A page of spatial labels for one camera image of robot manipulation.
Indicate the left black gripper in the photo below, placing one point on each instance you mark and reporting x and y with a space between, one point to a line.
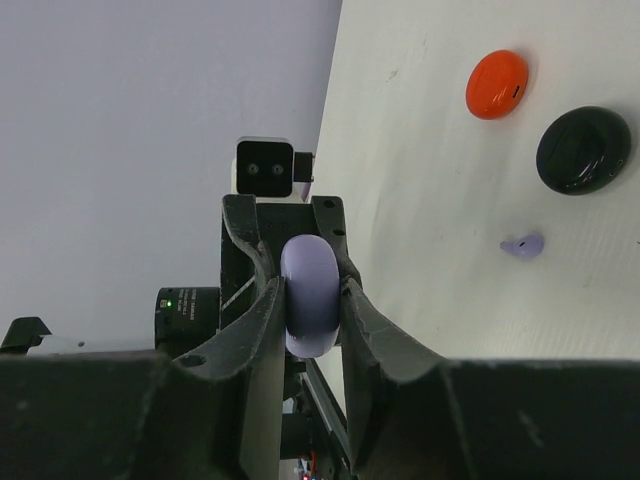
253 235

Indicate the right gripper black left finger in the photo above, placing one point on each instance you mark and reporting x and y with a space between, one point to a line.
213 413

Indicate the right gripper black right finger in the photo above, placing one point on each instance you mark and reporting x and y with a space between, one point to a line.
413 414

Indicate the purple charging case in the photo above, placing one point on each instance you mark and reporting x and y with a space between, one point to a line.
312 296

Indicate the purple earbud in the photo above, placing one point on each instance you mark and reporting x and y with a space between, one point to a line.
526 247

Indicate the red charging case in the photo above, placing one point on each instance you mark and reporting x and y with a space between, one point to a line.
497 84

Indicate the black charging case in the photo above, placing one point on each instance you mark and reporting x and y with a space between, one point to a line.
583 150

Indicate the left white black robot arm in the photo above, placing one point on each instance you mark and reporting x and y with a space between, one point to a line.
186 317

